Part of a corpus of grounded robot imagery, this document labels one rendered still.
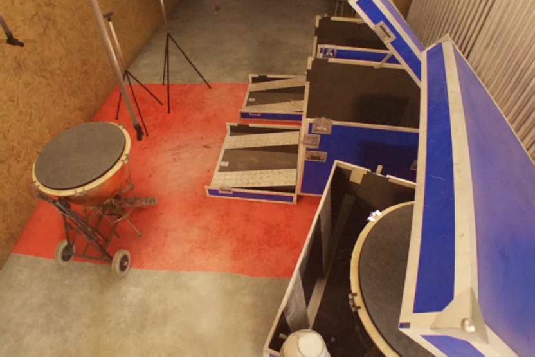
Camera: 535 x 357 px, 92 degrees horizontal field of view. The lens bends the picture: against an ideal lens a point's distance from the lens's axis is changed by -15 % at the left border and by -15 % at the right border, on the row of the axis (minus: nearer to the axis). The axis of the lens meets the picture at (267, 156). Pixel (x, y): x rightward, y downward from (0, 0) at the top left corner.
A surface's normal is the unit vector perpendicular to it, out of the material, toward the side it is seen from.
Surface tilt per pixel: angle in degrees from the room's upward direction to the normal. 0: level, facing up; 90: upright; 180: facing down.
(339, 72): 90
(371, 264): 0
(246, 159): 2
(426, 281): 52
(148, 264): 0
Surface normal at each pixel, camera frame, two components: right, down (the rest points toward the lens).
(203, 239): 0.00, -0.70
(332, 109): -0.12, 0.71
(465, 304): -0.73, -0.64
